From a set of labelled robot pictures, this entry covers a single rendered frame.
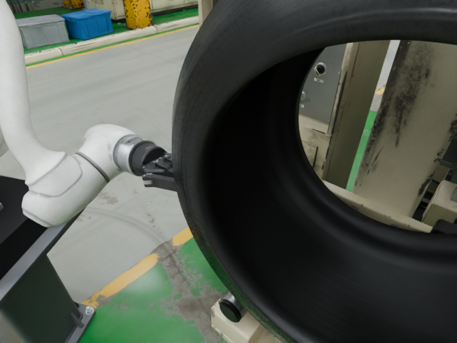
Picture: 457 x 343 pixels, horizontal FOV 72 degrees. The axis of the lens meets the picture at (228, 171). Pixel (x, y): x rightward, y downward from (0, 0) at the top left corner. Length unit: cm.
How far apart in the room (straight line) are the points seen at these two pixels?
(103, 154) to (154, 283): 106
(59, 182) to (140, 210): 137
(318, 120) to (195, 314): 103
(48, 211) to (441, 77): 76
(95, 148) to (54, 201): 14
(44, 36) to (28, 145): 497
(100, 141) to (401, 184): 65
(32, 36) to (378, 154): 533
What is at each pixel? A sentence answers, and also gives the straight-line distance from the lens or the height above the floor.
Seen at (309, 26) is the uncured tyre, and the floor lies 137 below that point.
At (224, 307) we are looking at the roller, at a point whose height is 91.
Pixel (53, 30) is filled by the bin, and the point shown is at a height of 19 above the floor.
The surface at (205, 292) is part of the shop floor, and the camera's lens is 166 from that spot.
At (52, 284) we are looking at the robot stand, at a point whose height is 33.
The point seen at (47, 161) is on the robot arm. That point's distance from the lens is 76.
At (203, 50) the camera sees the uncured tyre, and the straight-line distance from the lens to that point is 31.
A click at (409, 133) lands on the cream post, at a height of 113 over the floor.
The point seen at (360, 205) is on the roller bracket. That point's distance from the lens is 74.
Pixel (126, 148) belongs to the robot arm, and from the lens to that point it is 73.
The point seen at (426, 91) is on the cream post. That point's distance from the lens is 63.
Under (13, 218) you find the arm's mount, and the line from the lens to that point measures 113.
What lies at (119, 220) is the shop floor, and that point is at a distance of 206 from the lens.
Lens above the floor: 142
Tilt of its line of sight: 38 degrees down
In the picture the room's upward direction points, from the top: straight up
